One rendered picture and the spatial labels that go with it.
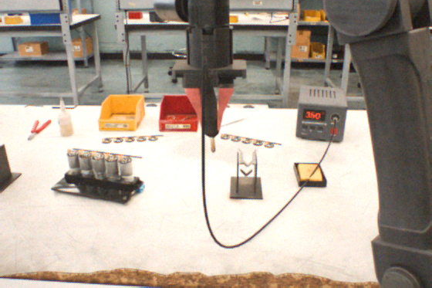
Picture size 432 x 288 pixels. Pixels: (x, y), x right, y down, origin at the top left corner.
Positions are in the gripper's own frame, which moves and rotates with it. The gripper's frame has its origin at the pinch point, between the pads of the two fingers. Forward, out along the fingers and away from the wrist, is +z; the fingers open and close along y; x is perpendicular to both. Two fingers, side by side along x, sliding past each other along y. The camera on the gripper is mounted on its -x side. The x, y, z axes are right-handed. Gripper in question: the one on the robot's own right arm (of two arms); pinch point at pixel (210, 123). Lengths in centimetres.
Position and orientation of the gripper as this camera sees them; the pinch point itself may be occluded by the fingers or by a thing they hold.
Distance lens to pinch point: 57.8
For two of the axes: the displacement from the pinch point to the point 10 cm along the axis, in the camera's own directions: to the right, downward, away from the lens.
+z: 0.1, 9.3, 3.7
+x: -0.4, 3.7, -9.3
